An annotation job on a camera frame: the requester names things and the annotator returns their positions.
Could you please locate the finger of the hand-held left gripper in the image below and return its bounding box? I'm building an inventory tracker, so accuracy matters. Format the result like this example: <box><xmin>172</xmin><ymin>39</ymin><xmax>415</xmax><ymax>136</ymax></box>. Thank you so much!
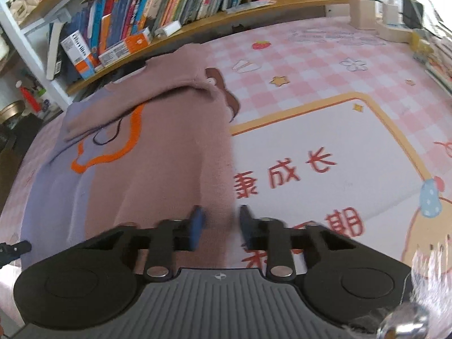
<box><xmin>0</xmin><ymin>240</ymin><xmax>32</xmax><ymax>267</ymax></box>

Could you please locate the flat orange and white box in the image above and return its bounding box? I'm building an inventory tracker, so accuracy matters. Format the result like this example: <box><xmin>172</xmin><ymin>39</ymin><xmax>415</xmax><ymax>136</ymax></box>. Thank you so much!
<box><xmin>98</xmin><ymin>28</ymin><xmax>153</xmax><ymax>67</ymax></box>

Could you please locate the beige power strip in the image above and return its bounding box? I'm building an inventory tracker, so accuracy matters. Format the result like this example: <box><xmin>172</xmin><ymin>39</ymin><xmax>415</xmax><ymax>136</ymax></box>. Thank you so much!
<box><xmin>375</xmin><ymin>20</ymin><xmax>414</xmax><ymax>44</ymax></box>

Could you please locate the pink checked printed mat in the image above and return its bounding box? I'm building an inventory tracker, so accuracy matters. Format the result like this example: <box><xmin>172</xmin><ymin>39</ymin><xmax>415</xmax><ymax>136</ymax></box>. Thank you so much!
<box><xmin>0</xmin><ymin>16</ymin><xmax>452</xmax><ymax>339</ymax></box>

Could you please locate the tall white and orange box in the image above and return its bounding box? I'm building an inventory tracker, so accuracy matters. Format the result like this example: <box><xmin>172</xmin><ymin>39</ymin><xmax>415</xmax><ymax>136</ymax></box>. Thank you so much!
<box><xmin>61</xmin><ymin>30</ymin><xmax>97</xmax><ymax>81</ymax></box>

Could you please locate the dark clothes pile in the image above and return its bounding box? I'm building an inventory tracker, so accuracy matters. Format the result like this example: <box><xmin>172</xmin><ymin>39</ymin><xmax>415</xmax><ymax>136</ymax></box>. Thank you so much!
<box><xmin>0</xmin><ymin>113</ymin><xmax>45</xmax><ymax>212</ymax></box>

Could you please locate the gold lidded tin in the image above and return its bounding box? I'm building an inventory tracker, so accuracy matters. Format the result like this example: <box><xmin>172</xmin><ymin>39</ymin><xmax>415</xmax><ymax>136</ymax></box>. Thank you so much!
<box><xmin>0</xmin><ymin>100</ymin><xmax>26</xmax><ymax>125</ymax></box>

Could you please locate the small white charger plug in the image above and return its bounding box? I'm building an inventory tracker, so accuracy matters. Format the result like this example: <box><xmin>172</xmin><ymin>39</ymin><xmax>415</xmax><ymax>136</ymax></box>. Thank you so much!
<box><xmin>155</xmin><ymin>20</ymin><xmax>183</xmax><ymax>38</ymax></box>

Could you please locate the white charger block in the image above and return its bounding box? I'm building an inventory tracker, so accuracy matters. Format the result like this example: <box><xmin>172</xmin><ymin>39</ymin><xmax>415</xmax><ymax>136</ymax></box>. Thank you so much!
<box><xmin>383</xmin><ymin>0</ymin><xmax>402</xmax><ymax>26</ymax></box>

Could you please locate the black power adapter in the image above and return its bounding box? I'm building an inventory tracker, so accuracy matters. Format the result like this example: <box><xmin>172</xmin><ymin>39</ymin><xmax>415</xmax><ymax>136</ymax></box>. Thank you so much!
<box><xmin>402</xmin><ymin>0</ymin><xmax>425</xmax><ymax>29</ymax></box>

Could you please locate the white bookshelf frame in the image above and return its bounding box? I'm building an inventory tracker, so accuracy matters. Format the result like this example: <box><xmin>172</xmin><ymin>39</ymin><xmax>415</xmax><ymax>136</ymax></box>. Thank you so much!
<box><xmin>0</xmin><ymin>0</ymin><xmax>149</xmax><ymax>114</ymax></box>

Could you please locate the red bottle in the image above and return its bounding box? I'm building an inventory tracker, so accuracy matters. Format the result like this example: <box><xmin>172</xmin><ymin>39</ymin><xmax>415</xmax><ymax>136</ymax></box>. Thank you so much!
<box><xmin>16</xmin><ymin>81</ymin><xmax>40</xmax><ymax>114</ymax></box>

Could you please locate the white pearl handled handbag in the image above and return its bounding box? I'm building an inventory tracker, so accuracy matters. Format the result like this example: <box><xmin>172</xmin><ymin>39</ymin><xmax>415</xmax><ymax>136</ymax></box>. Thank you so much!
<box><xmin>6</xmin><ymin>0</ymin><xmax>45</xmax><ymax>26</ymax></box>

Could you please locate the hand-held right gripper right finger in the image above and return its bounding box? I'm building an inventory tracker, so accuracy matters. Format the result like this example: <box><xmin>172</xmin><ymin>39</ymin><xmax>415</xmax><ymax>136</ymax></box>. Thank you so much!
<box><xmin>239</xmin><ymin>205</ymin><xmax>358</xmax><ymax>283</ymax></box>

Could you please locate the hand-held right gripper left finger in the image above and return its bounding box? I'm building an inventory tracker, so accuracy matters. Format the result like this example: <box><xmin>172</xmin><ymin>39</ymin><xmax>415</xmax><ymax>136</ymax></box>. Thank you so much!
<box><xmin>81</xmin><ymin>205</ymin><xmax>206</xmax><ymax>282</ymax></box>

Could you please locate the row of colourful books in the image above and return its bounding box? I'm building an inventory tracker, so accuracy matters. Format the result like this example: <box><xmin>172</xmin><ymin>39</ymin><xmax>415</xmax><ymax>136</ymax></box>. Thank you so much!
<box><xmin>45</xmin><ymin>0</ymin><xmax>298</xmax><ymax>80</ymax></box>

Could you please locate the beige pen holder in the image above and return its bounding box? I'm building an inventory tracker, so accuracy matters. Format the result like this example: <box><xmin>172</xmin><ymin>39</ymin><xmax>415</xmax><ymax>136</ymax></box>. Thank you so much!
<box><xmin>349</xmin><ymin>0</ymin><xmax>381</xmax><ymax>31</ymax></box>

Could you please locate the brown and purple sweater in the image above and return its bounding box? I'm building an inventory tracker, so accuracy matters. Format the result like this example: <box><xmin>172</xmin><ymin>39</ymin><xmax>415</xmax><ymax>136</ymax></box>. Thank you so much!
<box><xmin>19</xmin><ymin>42</ymin><xmax>244</xmax><ymax>270</ymax></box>

